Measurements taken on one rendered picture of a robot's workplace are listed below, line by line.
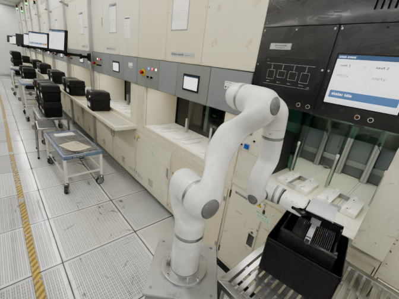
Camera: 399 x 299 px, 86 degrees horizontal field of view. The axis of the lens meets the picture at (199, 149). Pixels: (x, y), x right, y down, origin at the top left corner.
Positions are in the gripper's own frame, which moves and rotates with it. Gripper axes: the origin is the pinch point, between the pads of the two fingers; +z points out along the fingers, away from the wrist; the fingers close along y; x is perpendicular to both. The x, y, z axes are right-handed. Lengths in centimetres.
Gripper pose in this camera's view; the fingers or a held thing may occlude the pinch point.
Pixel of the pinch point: (319, 213)
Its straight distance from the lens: 103.2
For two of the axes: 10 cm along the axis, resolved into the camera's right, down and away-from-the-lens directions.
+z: 7.7, 3.2, -5.5
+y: -6.2, 2.1, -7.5
